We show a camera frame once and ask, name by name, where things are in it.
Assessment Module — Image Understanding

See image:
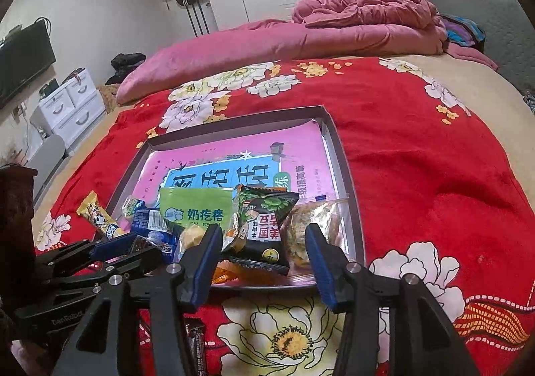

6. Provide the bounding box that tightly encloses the small green white candy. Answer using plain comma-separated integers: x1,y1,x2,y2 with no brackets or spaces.
121,196,145,220

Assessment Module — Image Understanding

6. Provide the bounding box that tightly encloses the gold cartoon snack packet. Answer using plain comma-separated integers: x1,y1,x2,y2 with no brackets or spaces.
76,191,124,240

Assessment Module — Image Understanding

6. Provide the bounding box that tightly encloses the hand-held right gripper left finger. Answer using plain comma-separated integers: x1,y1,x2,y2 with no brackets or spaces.
50,223,224,376

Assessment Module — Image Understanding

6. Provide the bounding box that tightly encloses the colourful striped cloth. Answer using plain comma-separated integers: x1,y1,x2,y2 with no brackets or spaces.
441,14,488,53

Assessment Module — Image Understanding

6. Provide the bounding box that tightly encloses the orange fried snack packet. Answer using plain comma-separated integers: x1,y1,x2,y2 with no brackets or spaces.
211,259,251,285

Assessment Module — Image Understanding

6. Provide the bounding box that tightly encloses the clear fried snack packet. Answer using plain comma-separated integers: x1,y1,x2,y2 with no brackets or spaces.
284,196,349,272

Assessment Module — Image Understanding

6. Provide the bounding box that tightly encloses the pink book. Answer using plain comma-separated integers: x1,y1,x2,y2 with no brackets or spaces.
140,119,343,235

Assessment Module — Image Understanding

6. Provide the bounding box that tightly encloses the yellow pastry packet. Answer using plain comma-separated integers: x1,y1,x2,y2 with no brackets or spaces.
178,226,205,262

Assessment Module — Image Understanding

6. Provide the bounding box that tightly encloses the red floral blanket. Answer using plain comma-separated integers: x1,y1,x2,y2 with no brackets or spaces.
33,56,533,376

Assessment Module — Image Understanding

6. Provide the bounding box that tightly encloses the white drawer chest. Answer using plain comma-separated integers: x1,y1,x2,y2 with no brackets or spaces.
31,69,106,143

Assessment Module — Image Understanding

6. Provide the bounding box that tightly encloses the black green snack packet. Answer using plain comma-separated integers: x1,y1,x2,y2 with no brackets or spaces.
221,185,299,276

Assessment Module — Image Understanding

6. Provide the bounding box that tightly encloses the black television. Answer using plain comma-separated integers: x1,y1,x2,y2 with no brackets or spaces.
0,21,57,109

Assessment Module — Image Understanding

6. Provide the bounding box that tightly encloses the blue snack packet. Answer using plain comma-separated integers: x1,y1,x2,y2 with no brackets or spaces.
131,207,180,255

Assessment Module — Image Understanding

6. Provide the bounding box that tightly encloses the grey padded headboard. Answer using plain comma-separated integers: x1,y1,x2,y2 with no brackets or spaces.
418,0,535,109

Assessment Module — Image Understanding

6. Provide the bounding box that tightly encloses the brown fuzzy cloth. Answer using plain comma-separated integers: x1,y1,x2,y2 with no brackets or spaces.
98,84,122,113

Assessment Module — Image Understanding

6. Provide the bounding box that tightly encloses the dark wooden furniture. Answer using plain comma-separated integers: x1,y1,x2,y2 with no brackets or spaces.
0,165,38,260

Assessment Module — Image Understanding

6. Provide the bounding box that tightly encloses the shallow grey cardboard box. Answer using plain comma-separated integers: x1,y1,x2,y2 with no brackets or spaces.
106,104,366,289

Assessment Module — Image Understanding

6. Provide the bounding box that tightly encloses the dark clothes pile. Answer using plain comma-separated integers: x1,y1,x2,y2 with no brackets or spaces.
104,52,147,86

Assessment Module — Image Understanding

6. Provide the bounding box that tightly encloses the brown chocolate bar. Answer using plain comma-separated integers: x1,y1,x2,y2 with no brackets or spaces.
184,318,207,376

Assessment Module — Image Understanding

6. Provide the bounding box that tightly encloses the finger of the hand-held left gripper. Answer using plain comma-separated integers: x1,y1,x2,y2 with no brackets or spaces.
54,248,166,297
35,233,140,276

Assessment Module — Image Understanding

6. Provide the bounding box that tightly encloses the pink quilt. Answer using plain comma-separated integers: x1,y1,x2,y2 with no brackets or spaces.
115,0,498,105

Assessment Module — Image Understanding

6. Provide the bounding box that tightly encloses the dark brown candy packet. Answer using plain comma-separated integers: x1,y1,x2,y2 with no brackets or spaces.
129,236,162,255

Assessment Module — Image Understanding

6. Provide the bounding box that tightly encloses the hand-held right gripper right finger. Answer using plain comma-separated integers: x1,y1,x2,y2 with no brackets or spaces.
304,223,473,376

